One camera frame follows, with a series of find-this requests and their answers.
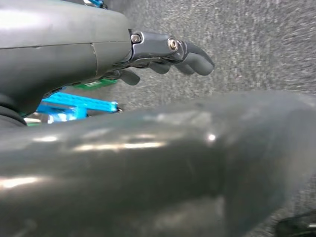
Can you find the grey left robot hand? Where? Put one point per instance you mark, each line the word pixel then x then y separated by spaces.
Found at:
pixel 62 49

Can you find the blue metal shelf rack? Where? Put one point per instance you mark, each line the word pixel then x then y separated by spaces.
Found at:
pixel 81 101

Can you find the green plastic crate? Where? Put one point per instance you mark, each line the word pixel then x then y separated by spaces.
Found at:
pixel 95 84

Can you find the grey left robot leg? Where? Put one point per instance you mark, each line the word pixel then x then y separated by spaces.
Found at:
pixel 148 170

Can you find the black left robot foot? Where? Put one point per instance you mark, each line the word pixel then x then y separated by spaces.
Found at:
pixel 296 225

